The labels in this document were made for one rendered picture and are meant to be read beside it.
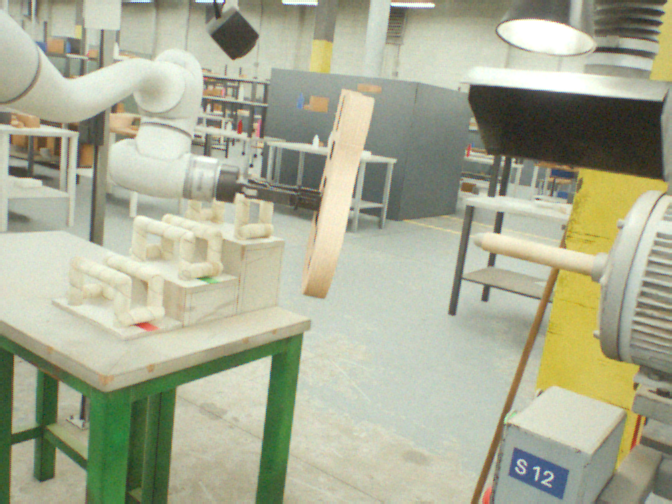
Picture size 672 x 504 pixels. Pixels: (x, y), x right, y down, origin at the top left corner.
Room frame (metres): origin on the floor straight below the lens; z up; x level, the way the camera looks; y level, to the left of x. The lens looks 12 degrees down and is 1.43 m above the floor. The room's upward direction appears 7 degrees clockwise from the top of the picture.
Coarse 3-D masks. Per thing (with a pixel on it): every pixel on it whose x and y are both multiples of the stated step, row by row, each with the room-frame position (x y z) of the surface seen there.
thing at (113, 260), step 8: (104, 256) 1.46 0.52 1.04; (112, 256) 1.45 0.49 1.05; (120, 256) 1.44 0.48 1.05; (112, 264) 1.44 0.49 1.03; (120, 264) 1.42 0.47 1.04; (128, 264) 1.41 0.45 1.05; (136, 264) 1.40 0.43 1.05; (128, 272) 1.40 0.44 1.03; (136, 272) 1.38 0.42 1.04; (144, 272) 1.37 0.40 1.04; (152, 272) 1.36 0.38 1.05; (160, 272) 1.37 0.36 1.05; (144, 280) 1.38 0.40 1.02
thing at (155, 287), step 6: (150, 282) 1.36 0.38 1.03; (156, 282) 1.35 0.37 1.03; (162, 282) 1.36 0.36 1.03; (150, 288) 1.36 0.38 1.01; (156, 288) 1.35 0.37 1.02; (162, 288) 1.37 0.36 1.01; (150, 294) 1.36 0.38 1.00; (156, 294) 1.36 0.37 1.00; (162, 294) 1.37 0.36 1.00; (150, 300) 1.35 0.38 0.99; (156, 300) 1.36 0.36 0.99
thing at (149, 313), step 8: (128, 312) 1.30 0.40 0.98; (136, 312) 1.31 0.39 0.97; (144, 312) 1.32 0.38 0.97; (152, 312) 1.34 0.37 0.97; (160, 312) 1.35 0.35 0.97; (120, 320) 1.28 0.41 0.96; (128, 320) 1.29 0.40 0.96; (136, 320) 1.30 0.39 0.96; (144, 320) 1.32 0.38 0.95; (152, 320) 1.35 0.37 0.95
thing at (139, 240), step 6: (138, 228) 1.52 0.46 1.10; (138, 234) 1.52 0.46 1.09; (144, 234) 1.52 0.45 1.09; (132, 240) 1.53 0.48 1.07; (138, 240) 1.52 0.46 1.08; (144, 240) 1.52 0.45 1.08; (132, 246) 1.52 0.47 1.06; (138, 246) 1.52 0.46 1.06; (144, 246) 1.53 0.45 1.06; (132, 252) 1.52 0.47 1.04; (138, 252) 1.52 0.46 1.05; (144, 252) 1.53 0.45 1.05; (132, 258) 1.52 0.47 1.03; (138, 258) 1.52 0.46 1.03; (144, 258) 1.53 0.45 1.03
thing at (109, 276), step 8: (80, 256) 1.40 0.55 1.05; (72, 264) 1.38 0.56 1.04; (80, 264) 1.37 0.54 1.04; (88, 264) 1.36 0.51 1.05; (96, 264) 1.35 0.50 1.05; (88, 272) 1.35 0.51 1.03; (96, 272) 1.33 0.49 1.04; (104, 272) 1.32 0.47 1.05; (112, 272) 1.31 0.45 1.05; (104, 280) 1.32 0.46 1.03; (112, 280) 1.30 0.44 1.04; (120, 280) 1.29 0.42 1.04; (128, 280) 1.30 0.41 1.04
